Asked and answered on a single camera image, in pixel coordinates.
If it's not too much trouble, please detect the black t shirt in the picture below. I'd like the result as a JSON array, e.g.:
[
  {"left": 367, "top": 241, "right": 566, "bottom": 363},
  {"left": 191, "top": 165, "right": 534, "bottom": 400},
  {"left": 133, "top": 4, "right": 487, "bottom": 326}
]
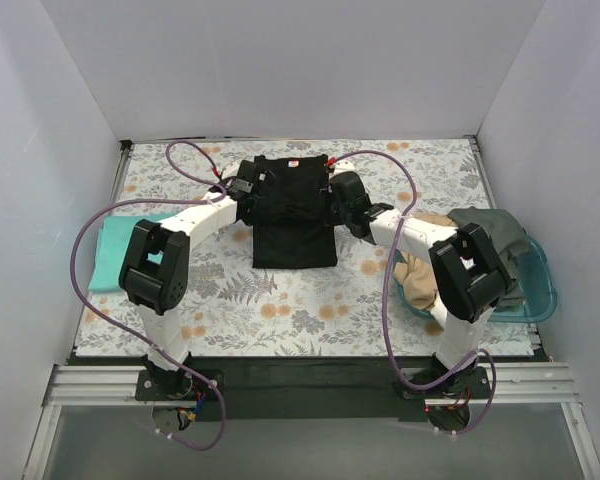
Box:
[{"left": 252, "top": 154, "right": 338, "bottom": 270}]

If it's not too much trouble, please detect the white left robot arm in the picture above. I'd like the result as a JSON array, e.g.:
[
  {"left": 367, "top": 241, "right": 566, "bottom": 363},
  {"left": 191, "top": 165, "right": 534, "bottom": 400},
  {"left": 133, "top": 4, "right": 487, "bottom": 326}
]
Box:
[{"left": 119, "top": 173, "right": 265, "bottom": 400}]

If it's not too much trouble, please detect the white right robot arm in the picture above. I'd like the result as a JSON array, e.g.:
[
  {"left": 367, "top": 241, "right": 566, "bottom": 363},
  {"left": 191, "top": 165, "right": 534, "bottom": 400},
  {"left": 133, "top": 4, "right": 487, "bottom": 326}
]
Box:
[{"left": 329, "top": 167, "right": 514, "bottom": 398}]

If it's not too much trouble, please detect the floral patterned table mat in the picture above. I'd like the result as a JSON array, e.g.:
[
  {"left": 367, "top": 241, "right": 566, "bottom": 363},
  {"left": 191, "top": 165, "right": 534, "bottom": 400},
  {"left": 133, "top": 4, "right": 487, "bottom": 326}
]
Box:
[{"left": 74, "top": 137, "right": 536, "bottom": 359}]

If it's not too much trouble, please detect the beige t shirt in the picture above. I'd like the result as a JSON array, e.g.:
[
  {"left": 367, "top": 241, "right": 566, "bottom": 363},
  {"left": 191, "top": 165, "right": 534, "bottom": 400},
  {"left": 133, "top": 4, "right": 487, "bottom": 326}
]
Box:
[{"left": 392, "top": 212, "right": 456, "bottom": 311}]

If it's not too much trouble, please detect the folded teal t shirt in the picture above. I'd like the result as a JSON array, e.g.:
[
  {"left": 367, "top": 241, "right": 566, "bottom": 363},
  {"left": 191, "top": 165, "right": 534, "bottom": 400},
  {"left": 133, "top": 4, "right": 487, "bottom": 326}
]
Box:
[{"left": 88, "top": 213, "right": 171, "bottom": 293}]

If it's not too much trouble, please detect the grey green t shirt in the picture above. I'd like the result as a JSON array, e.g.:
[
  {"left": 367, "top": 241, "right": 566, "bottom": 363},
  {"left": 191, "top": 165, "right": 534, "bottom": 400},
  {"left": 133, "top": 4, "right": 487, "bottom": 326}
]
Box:
[{"left": 447, "top": 207, "right": 530, "bottom": 311}]

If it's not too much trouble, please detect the blue transparent plastic basket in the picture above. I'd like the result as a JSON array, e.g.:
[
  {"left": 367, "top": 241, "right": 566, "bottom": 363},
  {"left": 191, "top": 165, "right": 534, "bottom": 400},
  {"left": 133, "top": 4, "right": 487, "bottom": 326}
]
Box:
[{"left": 394, "top": 231, "right": 557, "bottom": 323}]

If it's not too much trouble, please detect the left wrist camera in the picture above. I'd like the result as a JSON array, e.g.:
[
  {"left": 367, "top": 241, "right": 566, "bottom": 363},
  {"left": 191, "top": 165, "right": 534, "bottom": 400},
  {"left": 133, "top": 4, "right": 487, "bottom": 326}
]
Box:
[{"left": 235, "top": 160, "right": 264, "bottom": 185}]

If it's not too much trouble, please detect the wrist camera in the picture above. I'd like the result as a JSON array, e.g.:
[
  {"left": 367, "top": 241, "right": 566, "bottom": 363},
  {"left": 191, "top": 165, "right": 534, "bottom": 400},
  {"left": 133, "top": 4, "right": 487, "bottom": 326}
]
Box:
[
  {"left": 364, "top": 203, "right": 395, "bottom": 219},
  {"left": 235, "top": 160, "right": 264, "bottom": 185}
]

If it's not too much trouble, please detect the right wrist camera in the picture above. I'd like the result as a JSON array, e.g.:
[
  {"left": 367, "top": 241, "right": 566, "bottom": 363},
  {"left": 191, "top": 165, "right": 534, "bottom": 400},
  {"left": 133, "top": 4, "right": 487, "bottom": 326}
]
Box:
[{"left": 364, "top": 203, "right": 395, "bottom": 219}]

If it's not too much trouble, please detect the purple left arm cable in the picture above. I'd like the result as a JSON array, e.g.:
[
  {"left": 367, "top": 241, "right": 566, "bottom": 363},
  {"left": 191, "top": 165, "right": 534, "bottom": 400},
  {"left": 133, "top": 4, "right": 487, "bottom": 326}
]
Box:
[{"left": 69, "top": 141, "right": 227, "bottom": 450}]

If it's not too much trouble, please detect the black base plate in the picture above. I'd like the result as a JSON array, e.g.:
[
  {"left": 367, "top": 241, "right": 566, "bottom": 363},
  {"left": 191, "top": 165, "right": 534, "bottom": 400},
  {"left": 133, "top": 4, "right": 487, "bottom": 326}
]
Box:
[{"left": 134, "top": 355, "right": 491, "bottom": 421}]

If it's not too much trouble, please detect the aluminium frame rail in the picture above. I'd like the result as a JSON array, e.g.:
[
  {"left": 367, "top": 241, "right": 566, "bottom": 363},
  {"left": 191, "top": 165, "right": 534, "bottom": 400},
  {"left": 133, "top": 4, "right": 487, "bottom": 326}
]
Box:
[{"left": 24, "top": 360, "right": 600, "bottom": 479}]

